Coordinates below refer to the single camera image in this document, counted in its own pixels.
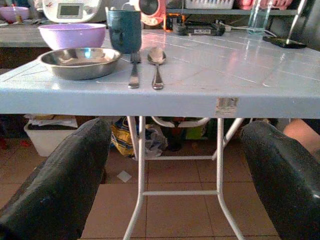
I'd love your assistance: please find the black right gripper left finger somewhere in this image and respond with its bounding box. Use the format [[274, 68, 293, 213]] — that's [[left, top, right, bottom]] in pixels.
[[0, 117, 112, 240]]

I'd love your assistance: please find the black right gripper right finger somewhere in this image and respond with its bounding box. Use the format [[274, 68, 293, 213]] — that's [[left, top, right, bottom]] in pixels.
[[240, 120, 320, 240]]

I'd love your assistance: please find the white plastic bin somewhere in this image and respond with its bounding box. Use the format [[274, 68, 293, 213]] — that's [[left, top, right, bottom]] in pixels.
[[23, 119, 79, 158]]

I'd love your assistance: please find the person's bare leg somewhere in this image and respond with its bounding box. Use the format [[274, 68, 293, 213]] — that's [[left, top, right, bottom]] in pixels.
[[282, 118, 320, 155]]

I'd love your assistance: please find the white paper scrap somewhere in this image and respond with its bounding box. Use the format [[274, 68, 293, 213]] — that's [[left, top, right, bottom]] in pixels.
[[116, 170, 133, 183]]

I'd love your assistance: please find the yellow and blue bag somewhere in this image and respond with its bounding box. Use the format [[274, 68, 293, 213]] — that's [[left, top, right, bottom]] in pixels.
[[110, 116, 137, 158]]

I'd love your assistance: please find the barcode sticker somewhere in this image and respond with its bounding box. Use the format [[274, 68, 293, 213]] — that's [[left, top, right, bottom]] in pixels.
[[215, 97, 240, 118]]

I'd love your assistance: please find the green box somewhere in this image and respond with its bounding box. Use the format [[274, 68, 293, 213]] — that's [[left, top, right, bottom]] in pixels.
[[185, 124, 208, 141]]

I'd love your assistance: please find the round steel plate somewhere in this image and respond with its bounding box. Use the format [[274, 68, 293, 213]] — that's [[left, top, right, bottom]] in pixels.
[[36, 46, 123, 81]]

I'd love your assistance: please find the steel fork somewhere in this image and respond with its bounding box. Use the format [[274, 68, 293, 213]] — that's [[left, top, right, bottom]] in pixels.
[[127, 51, 142, 89]]

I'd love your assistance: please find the light blue folding table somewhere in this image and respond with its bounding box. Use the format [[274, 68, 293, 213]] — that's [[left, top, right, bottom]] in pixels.
[[0, 29, 320, 240]]

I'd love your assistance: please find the purple plastic bowl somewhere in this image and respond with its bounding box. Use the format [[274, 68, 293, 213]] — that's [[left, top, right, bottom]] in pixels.
[[38, 23, 107, 51]]

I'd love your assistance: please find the steel spoon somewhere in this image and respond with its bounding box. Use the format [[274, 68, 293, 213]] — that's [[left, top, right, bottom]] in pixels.
[[146, 47, 167, 91]]

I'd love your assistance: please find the clear glass bottle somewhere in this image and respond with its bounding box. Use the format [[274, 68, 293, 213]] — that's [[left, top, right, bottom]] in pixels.
[[247, 0, 273, 36]]

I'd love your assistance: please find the dark blue mug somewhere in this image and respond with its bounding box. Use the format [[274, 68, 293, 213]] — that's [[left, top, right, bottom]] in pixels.
[[106, 9, 143, 55]]

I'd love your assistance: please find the black power strip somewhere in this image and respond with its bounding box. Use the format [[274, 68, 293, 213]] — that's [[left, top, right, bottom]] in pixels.
[[174, 23, 226, 36]]

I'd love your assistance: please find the white rice cooker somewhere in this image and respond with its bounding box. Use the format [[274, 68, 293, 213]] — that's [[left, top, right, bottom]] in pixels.
[[41, 0, 104, 24]]

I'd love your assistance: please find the small purple bowl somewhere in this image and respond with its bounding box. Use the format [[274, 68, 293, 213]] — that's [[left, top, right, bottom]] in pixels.
[[0, 6, 30, 23]]

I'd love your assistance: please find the white plastic basket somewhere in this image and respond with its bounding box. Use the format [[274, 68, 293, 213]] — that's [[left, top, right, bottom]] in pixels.
[[184, 0, 235, 10]]

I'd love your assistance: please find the red and white kettle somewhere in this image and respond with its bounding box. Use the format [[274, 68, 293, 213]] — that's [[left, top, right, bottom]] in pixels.
[[121, 0, 168, 27]]

